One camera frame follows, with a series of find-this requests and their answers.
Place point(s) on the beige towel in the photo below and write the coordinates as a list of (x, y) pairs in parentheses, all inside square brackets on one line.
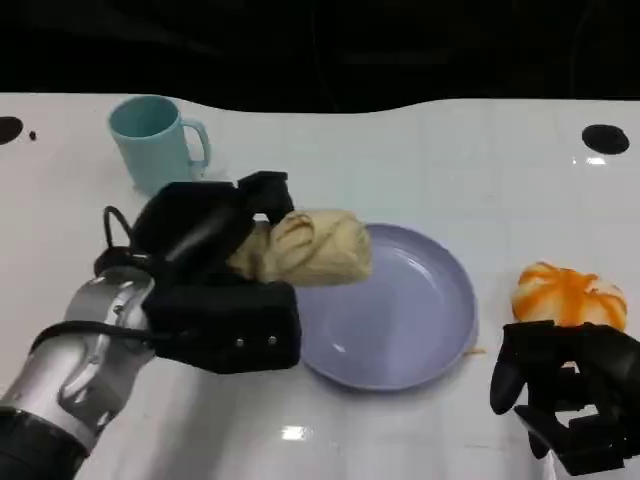
[(320, 250)]

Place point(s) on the orange and white bread roll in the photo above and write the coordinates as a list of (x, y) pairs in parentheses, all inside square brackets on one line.
[(565, 295)]

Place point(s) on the pale green mug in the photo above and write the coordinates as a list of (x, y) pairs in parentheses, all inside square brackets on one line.
[(150, 150)]

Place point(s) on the lilac plate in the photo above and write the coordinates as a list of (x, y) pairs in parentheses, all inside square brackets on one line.
[(400, 320)]

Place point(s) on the black round table grommet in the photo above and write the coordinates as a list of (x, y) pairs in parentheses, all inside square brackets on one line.
[(605, 138), (7, 131)]

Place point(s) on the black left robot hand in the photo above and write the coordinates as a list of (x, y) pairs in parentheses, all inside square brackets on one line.
[(185, 220)]

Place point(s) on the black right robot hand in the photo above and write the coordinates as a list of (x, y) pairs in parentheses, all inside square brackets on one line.
[(607, 360)]

